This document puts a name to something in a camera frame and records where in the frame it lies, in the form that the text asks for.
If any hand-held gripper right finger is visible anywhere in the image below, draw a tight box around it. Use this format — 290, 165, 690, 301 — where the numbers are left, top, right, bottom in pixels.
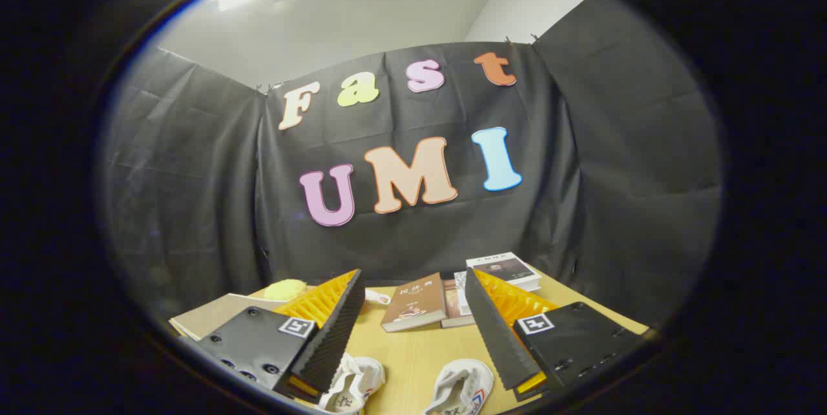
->
464, 268, 647, 403

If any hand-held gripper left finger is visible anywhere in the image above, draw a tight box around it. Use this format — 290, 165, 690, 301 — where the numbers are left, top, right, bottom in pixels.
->
194, 269, 366, 403

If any white canvas shoe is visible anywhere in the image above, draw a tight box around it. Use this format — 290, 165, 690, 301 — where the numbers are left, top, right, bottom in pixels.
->
423, 358, 495, 415
318, 352, 386, 414

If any beige storage box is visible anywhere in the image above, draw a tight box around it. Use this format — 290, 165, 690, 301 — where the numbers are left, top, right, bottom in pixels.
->
169, 292, 304, 341

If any tan cover book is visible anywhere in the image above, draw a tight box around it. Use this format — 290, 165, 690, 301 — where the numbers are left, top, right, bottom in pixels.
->
441, 273, 477, 329

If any white patterned cover book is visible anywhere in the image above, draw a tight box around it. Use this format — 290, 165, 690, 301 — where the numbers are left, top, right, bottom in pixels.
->
454, 271, 471, 315

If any white portrait cover book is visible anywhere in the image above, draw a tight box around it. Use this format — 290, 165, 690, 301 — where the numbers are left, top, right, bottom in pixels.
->
466, 252, 542, 293

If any yellow plush toy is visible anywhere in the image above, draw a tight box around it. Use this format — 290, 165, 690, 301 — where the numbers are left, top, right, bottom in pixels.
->
263, 279, 309, 302

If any brown cover book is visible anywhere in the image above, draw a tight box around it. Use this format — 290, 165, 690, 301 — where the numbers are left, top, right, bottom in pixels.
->
381, 273, 448, 333

